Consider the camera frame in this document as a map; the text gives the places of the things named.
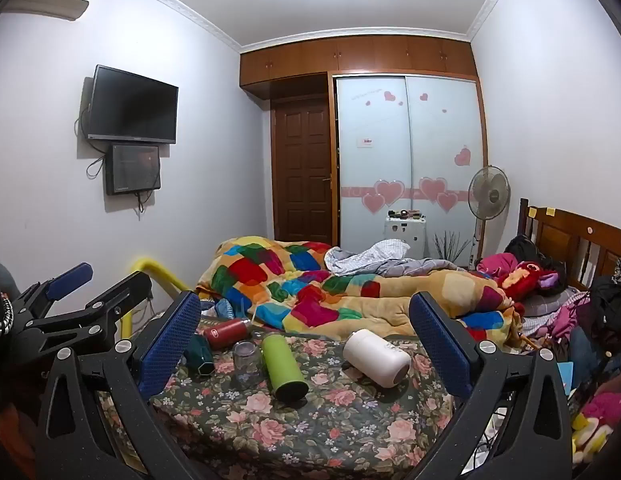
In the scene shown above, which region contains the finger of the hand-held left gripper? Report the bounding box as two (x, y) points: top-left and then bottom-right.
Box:
(12, 262), (94, 322)
(20, 270), (153, 362)

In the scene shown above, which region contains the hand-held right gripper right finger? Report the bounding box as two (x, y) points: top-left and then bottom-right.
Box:
(405, 291), (574, 480)

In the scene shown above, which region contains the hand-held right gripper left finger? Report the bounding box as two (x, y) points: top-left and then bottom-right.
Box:
(35, 290), (221, 480)

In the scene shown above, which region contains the white cylindrical bottle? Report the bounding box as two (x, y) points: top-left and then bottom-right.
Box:
(343, 329), (413, 389)

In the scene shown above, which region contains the dark green cup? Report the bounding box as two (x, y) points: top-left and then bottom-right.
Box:
(184, 333), (215, 376)

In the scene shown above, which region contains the clear glass cup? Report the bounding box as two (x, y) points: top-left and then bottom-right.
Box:
(232, 340), (264, 389)

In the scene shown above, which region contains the red bottle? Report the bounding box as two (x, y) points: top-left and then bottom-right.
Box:
(206, 317), (252, 351)

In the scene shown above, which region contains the blue cloth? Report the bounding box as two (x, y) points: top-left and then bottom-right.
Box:
(209, 298), (252, 322)

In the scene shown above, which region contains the pink clothing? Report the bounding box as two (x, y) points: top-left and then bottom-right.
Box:
(477, 253), (519, 279)

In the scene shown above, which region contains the dried twig plant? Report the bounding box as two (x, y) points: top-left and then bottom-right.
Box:
(434, 229), (472, 264)

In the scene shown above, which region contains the grey checked blanket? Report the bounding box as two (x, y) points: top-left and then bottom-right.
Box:
(324, 239), (467, 277)

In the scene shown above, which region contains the red plush toy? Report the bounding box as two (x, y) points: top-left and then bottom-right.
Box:
(497, 259), (574, 312)

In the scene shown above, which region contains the white air purifier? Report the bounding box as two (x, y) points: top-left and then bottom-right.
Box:
(383, 216), (428, 262)

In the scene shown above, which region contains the colourful patchwork quilt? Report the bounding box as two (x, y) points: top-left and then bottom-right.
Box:
(196, 236), (525, 349)

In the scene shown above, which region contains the floral bed sheet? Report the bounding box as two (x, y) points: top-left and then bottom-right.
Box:
(96, 329), (494, 480)

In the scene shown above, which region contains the white standing fan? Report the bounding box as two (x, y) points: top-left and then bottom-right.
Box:
(467, 165), (512, 267)

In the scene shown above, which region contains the yellow and pink plush toy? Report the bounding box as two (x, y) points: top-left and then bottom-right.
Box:
(571, 389), (621, 467)

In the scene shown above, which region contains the wooden headboard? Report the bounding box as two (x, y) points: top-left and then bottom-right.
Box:
(519, 198), (621, 292)

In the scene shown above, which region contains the black clothing pile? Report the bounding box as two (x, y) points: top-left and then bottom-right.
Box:
(587, 274), (621, 333)

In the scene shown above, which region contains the white wardrobe with heart stickers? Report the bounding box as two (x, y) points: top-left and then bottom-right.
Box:
(333, 73), (487, 262)

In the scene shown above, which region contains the brown wooden door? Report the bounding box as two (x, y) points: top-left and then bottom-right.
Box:
(270, 97), (337, 244)

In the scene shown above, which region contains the wooden overhead cabinet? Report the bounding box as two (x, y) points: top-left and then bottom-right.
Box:
(239, 34), (479, 102)

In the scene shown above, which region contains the yellow bed rail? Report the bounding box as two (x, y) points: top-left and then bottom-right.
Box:
(117, 257), (192, 342)

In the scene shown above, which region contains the black television cable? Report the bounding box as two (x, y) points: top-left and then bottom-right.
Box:
(74, 104), (107, 179)

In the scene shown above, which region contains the small black wall monitor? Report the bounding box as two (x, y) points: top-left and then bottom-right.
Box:
(105, 143), (162, 196)

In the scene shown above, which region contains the black wall television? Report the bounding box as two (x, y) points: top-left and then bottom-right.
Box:
(86, 64), (180, 145)

